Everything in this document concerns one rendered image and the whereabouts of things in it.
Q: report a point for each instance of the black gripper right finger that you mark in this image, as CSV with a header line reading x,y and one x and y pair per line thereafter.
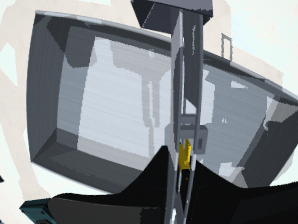
x,y
216,201

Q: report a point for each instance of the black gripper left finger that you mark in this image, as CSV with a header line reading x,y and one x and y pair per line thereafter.
x,y
143,202

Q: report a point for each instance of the grey metal roasting tin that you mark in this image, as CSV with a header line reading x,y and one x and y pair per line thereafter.
x,y
98,106

